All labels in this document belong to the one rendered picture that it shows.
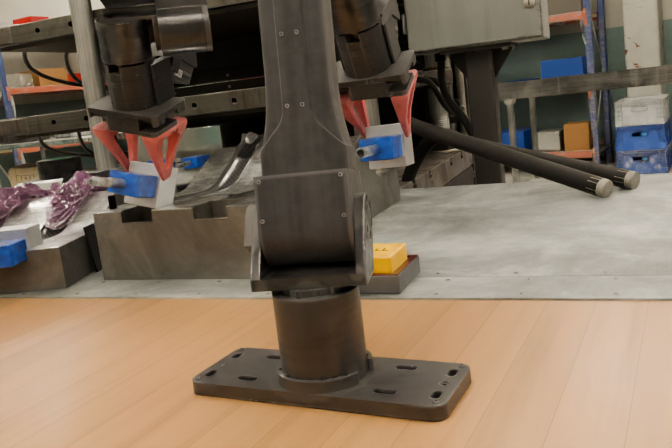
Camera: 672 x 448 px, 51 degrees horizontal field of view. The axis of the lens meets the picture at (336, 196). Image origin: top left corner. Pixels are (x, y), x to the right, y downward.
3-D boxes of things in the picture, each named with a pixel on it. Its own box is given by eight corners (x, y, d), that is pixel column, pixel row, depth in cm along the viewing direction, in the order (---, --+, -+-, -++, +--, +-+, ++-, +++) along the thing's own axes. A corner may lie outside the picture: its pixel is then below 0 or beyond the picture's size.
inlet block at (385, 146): (383, 174, 79) (378, 127, 78) (342, 178, 81) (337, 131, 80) (414, 163, 91) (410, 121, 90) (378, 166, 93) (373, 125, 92)
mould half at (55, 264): (66, 288, 90) (51, 204, 89) (-122, 306, 93) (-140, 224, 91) (181, 216, 139) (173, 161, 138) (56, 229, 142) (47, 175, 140)
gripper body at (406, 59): (341, 73, 90) (324, 19, 86) (418, 62, 86) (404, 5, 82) (326, 98, 85) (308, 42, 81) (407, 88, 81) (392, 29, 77)
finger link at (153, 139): (150, 162, 93) (138, 95, 89) (196, 170, 91) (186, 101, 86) (117, 184, 88) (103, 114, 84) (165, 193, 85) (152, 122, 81)
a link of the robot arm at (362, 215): (255, 199, 54) (232, 213, 48) (368, 189, 52) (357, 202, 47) (266, 278, 55) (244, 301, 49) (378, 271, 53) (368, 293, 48)
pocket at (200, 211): (232, 236, 84) (227, 205, 83) (194, 237, 86) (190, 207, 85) (250, 227, 88) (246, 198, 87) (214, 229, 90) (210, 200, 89)
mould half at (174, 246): (280, 278, 82) (265, 164, 80) (103, 280, 92) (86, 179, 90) (400, 199, 128) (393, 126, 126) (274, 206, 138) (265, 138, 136)
